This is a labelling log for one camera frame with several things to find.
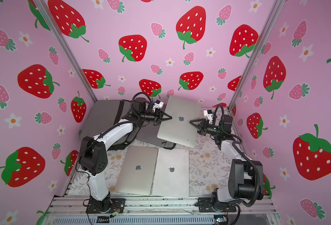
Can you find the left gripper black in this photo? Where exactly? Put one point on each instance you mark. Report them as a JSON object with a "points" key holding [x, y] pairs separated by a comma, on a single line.
{"points": [[159, 116]]}

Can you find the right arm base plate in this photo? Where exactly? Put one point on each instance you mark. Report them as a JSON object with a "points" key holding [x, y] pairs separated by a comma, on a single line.
{"points": [[206, 204]]}

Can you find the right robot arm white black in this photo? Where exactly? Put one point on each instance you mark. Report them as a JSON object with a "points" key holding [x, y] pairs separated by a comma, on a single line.
{"points": [[245, 182]]}

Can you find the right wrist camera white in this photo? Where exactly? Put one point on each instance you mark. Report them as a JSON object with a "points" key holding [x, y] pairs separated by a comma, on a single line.
{"points": [[208, 114]]}

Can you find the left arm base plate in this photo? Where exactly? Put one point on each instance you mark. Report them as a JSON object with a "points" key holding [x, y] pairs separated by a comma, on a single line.
{"points": [[108, 205]]}

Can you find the aluminium post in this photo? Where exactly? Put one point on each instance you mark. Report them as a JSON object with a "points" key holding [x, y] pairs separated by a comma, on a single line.
{"points": [[269, 24], [67, 21]]}

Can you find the right rear aluminium post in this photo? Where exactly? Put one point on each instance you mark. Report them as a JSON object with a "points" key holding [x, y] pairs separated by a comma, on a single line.
{"points": [[269, 24]]}

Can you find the left rear aluminium post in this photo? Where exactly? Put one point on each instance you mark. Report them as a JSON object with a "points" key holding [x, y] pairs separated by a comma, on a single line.
{"points": [[67, 21]]}

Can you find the silver laptop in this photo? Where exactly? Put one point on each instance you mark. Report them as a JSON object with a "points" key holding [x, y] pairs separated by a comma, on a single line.
{"points": [[179, 130], [137, 171], [171, 177]]}

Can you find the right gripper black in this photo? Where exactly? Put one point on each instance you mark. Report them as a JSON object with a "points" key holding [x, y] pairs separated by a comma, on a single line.
{"points": [[200, 126]]}

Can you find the aluminium frame rail front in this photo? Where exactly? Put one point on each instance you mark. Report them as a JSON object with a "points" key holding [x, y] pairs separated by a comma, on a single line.
{"points": [[155, 210]]}

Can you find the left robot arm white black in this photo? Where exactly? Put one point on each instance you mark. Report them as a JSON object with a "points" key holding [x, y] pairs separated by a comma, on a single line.
{"points": [[113, 125]]}

